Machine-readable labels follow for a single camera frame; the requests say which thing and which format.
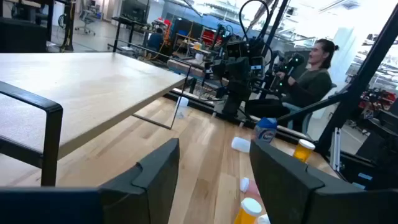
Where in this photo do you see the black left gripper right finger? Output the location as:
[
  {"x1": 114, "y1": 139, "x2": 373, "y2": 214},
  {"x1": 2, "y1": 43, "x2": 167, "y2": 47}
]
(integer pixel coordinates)
[{"x1": 249, "y1": 139, "x2": 398, "y2": 224}]

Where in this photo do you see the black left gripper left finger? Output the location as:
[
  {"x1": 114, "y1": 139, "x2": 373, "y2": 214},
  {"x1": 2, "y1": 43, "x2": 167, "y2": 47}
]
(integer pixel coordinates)
[{"x1": 0, "y1": 138, "x2": 180, "y2": 224}]

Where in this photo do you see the pink pill bottle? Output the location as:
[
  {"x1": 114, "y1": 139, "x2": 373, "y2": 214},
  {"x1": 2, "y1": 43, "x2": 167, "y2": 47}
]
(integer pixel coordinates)
[{"x1": 239, "y1": 177, "x2": 261, "y2": 197}]

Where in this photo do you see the orange pill bottle white cap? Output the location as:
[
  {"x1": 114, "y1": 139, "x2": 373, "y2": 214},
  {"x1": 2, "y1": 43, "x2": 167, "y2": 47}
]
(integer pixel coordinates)
[{"x1": 233, "y1": 197, "x2": 263, "y2": 224}]

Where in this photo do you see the white jar blue lid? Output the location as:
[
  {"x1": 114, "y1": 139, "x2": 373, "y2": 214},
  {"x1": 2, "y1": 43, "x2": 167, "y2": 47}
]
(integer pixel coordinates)
[{"x1": 253, "y1": 117, "x2": 279, "y2": 144}]

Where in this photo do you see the white opaque pill bottle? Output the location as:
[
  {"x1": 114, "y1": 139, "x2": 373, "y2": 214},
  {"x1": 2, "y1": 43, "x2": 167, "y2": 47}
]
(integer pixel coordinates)
[{"x1": 231, "y1": 136, "x2": 252, "y2": 153}]

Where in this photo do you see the red tool cabinet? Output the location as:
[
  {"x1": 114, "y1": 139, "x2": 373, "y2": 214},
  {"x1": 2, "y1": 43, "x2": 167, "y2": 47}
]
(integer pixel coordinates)
[{"x1": 200, "y1": 27, "x2": 223, "y2": 46}]

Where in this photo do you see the light blue office chair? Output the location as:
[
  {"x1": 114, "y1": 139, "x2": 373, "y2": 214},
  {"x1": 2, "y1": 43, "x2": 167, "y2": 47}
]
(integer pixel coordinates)
[{"x1": 281, "y1": 83, "x2": 338, "y2": 134}]

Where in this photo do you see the person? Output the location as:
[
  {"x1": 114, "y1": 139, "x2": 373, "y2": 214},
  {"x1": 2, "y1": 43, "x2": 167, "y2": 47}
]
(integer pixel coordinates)
[
  {"x1": 245, "y1": 39, "x2": 340, "y2": 131},
  {"x1": 146, "y1": 27, "x2": 165, "y2": 54}
]

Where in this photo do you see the black office desk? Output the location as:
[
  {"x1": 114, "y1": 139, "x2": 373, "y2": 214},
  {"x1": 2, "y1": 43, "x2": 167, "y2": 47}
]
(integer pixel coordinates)
[{"x1": 107, "y1": 16, "x2": 155, "y2": 54}]

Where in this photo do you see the black computer monitor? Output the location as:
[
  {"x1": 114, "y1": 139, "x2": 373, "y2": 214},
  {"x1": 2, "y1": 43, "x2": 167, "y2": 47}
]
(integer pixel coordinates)
[{"x1": 120, "y1": 0, "x2": 150, "y2": 23}]

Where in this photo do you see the grey office chair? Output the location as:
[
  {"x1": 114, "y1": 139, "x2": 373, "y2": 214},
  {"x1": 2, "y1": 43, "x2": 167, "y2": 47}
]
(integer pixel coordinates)
[{"x1": 74, "y1": 0, "x2": 102, "y2": 35}]

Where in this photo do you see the black metal stand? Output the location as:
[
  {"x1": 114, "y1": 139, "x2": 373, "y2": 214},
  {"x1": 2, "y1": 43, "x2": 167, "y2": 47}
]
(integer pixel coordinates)
[{"x1": 46, "y1": 0, "x2": 76, "y2": 52}]

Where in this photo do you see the black cabinet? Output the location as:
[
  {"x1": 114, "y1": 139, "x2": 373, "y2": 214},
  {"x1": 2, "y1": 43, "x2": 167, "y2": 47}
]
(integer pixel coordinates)
[{"x1": 0, "y1": 17, "x2": 48, "y2": 53}]

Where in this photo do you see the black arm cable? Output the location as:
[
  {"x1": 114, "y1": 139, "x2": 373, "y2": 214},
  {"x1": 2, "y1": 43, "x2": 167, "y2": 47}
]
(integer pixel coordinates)
[{"x1": 238, "y1": 0, "x2": 271, "y2": 43}]

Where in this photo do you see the silver bracket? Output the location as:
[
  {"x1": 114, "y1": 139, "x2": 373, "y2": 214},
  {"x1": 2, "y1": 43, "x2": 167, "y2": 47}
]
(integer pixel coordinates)
[{"x1": 329, "y1": 126, "x2": 342, "y2": 172}]

